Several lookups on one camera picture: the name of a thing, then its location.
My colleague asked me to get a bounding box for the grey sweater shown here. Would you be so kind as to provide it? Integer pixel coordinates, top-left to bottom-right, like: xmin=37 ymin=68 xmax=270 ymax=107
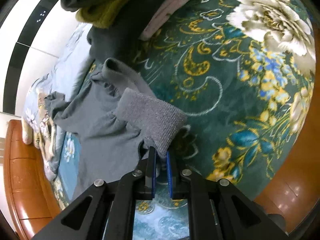
xmin=44 ymin=58 xmax=187 ymax=197

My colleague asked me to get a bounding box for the beige patterned pillow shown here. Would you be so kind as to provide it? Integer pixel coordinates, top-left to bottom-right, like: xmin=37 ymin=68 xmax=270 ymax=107
xmin=21 ymin=88 xmax=56 ymax=161

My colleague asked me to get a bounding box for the light blue quilt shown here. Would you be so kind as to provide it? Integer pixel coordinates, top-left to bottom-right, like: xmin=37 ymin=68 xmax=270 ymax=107
xmin=22 ymin=23 xmax=93 ymax=181

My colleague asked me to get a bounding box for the green floral blanket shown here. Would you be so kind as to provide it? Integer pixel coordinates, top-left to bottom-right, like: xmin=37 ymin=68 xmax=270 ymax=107
xmin=51 ymin=0 xmax=316 ymax=240

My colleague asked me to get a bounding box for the dark grey folded garment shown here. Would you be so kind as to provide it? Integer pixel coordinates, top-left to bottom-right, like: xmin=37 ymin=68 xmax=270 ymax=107
xmin=87 ymin=16 xmax=151 ymax=64

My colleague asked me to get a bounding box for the olive yellow knitted garment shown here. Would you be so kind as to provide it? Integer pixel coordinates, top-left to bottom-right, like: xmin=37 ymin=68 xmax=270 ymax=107
xmin=75 ymin=0 xmax=129 ymax=29

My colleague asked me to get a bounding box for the pink folded garment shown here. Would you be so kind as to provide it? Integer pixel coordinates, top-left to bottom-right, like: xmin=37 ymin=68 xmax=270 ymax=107
xmin=139 ymin=0 xmax=189 ymax=41

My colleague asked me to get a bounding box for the wooden bed frame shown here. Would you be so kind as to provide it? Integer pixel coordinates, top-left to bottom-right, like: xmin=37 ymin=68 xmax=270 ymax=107
xmin=4 ymin=120 xmax=61 ymax=239

